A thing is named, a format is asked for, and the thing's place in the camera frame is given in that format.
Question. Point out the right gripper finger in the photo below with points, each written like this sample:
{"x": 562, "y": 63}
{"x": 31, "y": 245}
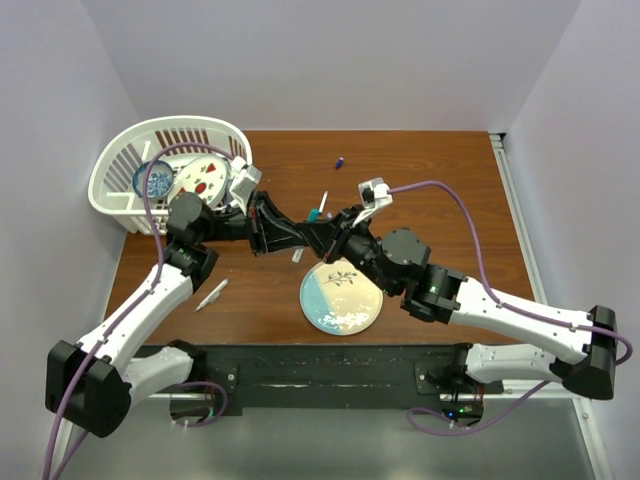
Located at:
{"x": 333, "y": 226}
{"x": 322, "y": 243}

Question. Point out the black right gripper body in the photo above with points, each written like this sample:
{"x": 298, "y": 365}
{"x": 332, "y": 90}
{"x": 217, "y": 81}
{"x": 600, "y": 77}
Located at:
{"x": 354, "y": 245}

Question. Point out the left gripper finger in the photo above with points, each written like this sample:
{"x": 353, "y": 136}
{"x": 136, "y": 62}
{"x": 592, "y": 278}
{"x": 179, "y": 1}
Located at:
{"x": 272, "y": 240}
{"x": 271, "y": 221}

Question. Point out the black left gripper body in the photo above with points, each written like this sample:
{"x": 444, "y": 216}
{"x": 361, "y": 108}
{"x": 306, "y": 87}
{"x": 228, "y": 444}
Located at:
{"x": 232, "y": 224}

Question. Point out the teal pen cap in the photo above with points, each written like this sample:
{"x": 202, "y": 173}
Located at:
{"x": 313, "y": 215}

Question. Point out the teal white marker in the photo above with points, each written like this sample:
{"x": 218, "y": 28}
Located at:
{"x": 297, "y": 255}

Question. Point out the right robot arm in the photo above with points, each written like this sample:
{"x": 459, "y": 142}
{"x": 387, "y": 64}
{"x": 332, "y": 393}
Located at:
{"x": 577, "y": 349}

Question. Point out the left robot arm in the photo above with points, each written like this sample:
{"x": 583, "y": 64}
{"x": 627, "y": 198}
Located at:
{"x": 94, "y": 382}

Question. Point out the silver white pen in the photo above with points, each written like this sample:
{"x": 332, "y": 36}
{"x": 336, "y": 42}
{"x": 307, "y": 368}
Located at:
{"x": 213, "y": 295}

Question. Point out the white purple marker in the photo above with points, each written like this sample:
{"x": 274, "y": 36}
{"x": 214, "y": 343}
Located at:
{"x": 323, "y": 203}

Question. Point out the white plate red pattern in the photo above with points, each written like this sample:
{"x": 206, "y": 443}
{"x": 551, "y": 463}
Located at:
{"x": 207, "y": 176}

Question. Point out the blue and cream plate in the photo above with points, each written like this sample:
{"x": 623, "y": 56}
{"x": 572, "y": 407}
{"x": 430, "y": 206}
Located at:
{"x": 339, "y": 300}

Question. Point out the blue white patterned bowl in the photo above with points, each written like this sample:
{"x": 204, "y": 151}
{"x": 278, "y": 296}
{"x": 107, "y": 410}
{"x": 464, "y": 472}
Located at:
{"x": 160, "y": 180}

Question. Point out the white plastic dish basket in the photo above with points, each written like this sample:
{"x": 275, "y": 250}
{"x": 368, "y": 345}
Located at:
{"x": 176, "y": 140}

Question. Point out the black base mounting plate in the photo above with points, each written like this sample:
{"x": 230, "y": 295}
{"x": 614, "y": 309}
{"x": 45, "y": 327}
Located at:
{"x": 347, "y": 376}

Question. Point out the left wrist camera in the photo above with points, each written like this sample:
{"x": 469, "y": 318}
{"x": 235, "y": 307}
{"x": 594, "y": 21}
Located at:
{"x": 244, "y": 179}

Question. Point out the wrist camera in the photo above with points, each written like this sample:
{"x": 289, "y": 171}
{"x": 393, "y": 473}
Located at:
{"x": 244, "y": 179}
{"x": 375, "y": 196}

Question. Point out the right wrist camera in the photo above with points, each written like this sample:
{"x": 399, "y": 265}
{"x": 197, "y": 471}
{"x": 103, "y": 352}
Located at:
{"x": 375, "y": 196}

